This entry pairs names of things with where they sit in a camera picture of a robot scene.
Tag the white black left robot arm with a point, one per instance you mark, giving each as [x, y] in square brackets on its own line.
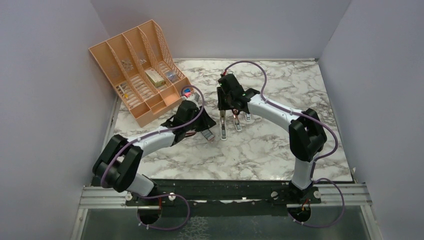
[118, 163]

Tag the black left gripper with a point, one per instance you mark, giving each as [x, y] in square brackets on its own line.
[207, 122]

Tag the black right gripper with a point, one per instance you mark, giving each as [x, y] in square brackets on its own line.
[222, 106]

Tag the clear bag of clips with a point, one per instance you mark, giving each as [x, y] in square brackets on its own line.
[172, 76]

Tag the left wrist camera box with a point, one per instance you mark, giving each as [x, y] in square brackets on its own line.
[193, 98]

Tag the yellow green box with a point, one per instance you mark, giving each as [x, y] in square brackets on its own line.
[155, 78]

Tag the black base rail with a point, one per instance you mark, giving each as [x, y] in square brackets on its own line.
[207, 198]

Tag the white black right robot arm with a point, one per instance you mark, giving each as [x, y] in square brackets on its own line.
[306, 136]

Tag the staple box tray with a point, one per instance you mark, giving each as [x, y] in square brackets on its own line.
[208, 135]

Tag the peach plastic desk organizer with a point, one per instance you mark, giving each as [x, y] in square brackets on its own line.
[124, 59]

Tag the long white stapler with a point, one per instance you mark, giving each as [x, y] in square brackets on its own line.
[223, 127]

